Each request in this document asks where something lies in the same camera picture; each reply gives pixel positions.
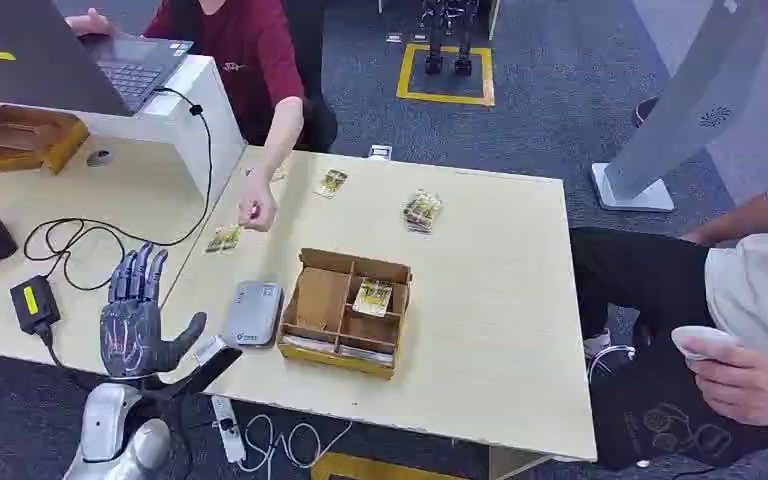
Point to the seated person's hand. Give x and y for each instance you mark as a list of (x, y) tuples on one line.
[(745, 384)]

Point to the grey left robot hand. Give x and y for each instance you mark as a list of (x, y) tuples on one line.
[(131, 331)]

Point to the person's hand holding card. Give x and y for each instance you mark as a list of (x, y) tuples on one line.
[(256, 202)]

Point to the person's hand at laptop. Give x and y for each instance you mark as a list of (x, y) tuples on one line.
[(89, 23)]

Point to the white handheld device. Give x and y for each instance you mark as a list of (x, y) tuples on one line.
[(702, 336)]

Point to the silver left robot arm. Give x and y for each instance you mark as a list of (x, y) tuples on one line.
[(116, 430)]

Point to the yellow printed card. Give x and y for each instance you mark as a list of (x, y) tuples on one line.
[(332, 183), (224, 239), (372, 298)]

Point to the dark grey laptop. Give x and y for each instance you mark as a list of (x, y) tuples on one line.
[(46, 56)]

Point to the seated person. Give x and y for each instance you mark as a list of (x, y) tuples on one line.
[(689, 318)]

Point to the black power adapter yellow label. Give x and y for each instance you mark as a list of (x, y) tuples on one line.
[(34, 303)]

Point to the grey card reader device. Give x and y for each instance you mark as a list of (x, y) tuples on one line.
[(253, 312)]

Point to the white raised counter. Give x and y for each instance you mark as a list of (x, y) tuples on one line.
[(185, 112)]

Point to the small white floor item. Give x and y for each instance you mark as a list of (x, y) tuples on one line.
[(380, 152)]

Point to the wooden tray box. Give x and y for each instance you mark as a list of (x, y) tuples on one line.
[(20, 139)]

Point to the white power strip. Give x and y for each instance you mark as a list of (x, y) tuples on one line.
[(228, 427)]

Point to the person behind desk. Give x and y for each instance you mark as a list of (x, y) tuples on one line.
[(251, 60)]

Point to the wooden card box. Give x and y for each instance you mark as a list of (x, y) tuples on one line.
[(344, 314)]

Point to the stack of printed cards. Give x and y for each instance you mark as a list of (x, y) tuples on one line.
[(422, 212)]

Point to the row of cards in box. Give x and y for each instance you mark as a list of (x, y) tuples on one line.
[(338, 350)]

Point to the yellow floor tape square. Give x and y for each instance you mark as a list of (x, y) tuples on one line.
[(447, 96)]

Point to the black robot legs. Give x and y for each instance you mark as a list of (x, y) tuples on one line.
[(449, 33)]

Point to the yellow floor tape strip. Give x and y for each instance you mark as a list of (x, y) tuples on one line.
[(371, 469)]

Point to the dark shoe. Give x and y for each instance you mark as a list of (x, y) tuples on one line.
[(644, 111)]

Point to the grey standing pillar white base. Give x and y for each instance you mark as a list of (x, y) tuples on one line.
[(682, 99)]

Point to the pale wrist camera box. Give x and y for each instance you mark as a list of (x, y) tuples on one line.
[(210, 348)]

